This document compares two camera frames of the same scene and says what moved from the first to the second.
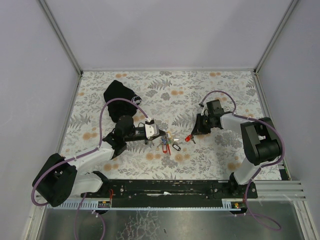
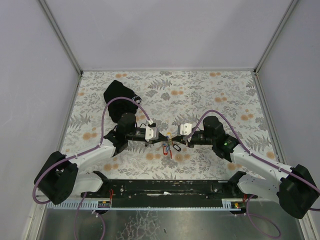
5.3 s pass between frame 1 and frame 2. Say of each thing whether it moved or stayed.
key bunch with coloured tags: stayed
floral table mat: stayed
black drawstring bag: stayed
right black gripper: moved
